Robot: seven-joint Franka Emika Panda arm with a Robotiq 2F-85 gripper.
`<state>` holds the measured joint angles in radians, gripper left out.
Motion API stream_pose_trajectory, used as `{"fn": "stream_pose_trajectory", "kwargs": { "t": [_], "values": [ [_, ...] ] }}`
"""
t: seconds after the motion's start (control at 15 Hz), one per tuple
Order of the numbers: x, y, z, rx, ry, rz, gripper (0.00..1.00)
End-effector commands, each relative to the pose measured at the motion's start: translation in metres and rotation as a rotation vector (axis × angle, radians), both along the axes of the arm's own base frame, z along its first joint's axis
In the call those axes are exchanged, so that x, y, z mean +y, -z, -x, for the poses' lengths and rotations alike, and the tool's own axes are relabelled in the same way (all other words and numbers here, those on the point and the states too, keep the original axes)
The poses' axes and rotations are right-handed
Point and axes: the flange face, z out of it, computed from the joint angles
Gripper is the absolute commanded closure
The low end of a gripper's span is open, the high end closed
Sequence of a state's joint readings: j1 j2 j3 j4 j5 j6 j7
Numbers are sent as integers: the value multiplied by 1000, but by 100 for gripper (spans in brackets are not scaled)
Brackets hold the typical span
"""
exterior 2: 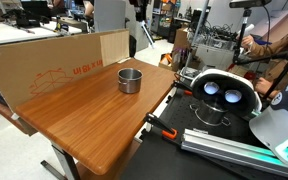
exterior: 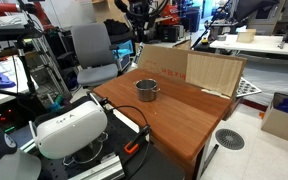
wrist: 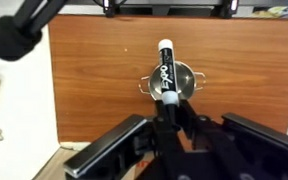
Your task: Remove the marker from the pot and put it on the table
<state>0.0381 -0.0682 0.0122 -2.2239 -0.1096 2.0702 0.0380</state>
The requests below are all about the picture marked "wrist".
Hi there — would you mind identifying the black Expo dry erase marker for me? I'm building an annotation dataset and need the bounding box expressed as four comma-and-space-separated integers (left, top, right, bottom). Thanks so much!
157, 38, 180, 128

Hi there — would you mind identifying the colourful blue printed bag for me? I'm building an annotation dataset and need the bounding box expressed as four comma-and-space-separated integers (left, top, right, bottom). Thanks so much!
250, 4, 288, 19

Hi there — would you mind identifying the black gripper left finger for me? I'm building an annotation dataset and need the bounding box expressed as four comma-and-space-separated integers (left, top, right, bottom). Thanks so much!
63, 99, 180, 180

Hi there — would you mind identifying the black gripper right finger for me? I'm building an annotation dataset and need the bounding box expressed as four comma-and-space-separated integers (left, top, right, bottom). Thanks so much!
178, 99, 288, 180

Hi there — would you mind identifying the small steel pot with handles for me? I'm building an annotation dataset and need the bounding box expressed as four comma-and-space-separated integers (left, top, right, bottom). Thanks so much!
137, 60, 207, 102

